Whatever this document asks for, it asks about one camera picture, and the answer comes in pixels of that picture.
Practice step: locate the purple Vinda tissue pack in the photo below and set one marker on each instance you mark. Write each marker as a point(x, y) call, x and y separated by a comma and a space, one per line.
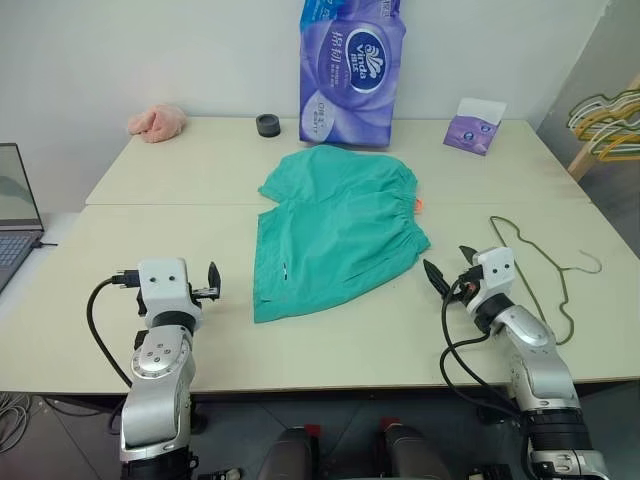
point(350, 75)

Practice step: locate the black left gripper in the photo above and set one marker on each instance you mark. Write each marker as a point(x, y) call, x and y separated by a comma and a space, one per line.
point(205, 294)

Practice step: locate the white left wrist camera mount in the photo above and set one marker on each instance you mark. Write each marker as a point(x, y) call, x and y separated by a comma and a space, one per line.
point(165, 285)

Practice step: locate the wooden clothes rack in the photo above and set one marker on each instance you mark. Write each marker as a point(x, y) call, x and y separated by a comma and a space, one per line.
point(587, 162)

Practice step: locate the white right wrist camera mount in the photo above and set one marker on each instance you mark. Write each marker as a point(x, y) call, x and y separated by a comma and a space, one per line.
point(497, 272)

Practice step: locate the small purple tissue box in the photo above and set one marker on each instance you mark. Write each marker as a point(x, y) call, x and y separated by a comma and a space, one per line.
point(472, 132)

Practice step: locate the dark rounded shape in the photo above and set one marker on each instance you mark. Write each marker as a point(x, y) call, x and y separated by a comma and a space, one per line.
point(292, 455)
point(415, 455)

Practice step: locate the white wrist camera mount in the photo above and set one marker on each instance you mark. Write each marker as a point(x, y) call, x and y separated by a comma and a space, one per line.
point(165, 285)
point(497, 272)

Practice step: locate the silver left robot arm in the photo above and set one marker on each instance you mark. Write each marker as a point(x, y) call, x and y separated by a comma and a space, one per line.
point(157, 360)

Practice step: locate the pink fluffy cloth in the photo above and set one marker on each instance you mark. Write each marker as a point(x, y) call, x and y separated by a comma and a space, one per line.
point(157, 124)

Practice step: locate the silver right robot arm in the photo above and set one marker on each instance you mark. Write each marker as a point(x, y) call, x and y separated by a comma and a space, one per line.
point(540, 360)

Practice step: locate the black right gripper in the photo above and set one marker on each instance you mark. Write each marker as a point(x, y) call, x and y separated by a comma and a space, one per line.
point(465, 285)

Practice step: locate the grey laptop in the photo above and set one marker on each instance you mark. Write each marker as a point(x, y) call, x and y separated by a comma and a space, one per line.
point(15, 200)

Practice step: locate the green shorts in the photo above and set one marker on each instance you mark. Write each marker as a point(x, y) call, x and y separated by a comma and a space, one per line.
point(340, 225)

